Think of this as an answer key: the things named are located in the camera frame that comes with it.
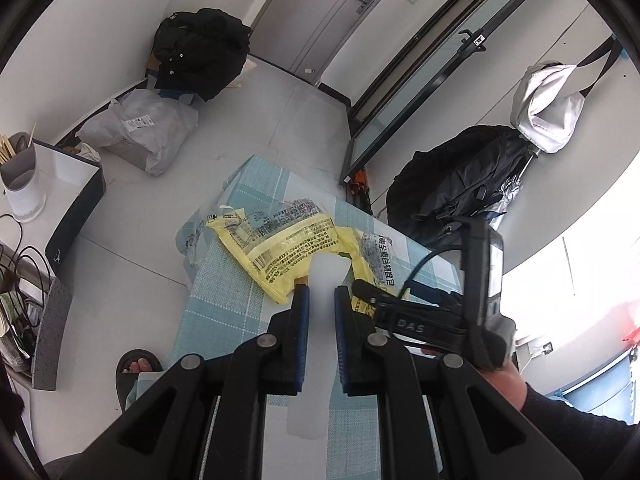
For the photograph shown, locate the small yellow plastic bag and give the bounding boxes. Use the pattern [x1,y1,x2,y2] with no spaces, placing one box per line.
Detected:
[336,226,397,294]

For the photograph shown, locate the large yellow plastic bag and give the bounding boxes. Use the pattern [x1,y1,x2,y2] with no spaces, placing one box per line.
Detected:
[182,198,371,304]

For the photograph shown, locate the clear white plastic strip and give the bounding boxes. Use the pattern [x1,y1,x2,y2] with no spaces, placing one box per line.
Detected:
[286,252,350,440]

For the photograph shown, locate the person's right hand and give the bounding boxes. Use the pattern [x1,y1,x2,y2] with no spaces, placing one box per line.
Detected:
[418,346,528,413]

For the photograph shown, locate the silver blue folded umbrella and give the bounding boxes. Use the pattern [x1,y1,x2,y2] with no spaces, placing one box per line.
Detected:
[485,151,538,230]

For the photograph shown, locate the foot in black sandal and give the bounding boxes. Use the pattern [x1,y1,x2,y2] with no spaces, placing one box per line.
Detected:
[115,349,163,412]

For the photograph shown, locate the white hanging bag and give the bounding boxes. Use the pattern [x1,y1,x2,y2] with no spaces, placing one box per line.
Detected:
[510,62,586,154]

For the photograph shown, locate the grey plastic parcel bag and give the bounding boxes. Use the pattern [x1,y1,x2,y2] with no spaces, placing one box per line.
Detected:
[77,89,198,176]

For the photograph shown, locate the grey perforated box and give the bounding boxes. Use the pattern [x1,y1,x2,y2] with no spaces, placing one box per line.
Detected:
[32,278,73,391]

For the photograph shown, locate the white box dark sides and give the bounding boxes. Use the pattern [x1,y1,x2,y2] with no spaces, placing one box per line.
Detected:
[1,141,105,275]

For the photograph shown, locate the black bag on floor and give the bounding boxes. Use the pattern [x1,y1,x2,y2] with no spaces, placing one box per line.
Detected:
[152,8,252,101]

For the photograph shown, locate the black framed glass door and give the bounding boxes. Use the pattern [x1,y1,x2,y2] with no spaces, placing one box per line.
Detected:
[340,0,525,185]

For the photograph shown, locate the grey door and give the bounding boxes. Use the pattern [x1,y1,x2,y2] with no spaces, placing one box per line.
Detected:
[250,0,381,84]

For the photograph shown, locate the grey white chopstick holder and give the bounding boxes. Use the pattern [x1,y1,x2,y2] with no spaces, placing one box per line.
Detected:
[1,132,47,222]

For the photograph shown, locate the black cables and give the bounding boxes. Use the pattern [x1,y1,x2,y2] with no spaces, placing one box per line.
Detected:
[0,211,51,340]

